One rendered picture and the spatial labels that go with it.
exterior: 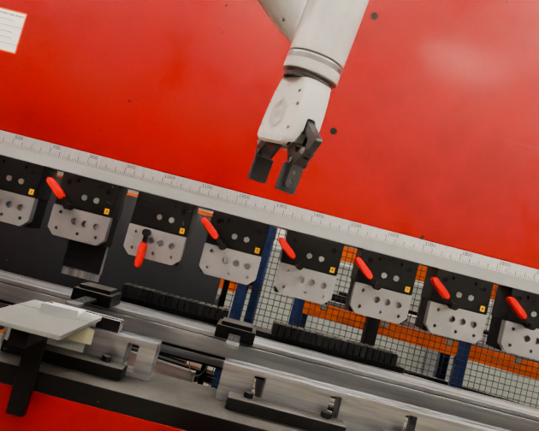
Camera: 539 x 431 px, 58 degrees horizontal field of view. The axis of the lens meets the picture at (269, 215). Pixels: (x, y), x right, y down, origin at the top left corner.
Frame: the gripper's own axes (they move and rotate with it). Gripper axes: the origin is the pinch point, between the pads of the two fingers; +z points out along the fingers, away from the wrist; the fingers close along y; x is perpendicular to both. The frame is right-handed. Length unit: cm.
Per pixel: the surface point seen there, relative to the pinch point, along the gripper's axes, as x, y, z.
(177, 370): 90, -195, 127
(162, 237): 6, -55, 23
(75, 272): -10, -66, 40
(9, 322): -23, -41, 46
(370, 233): 50, -33, 4
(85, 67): -22, -77, -11
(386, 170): 50, -35, -13
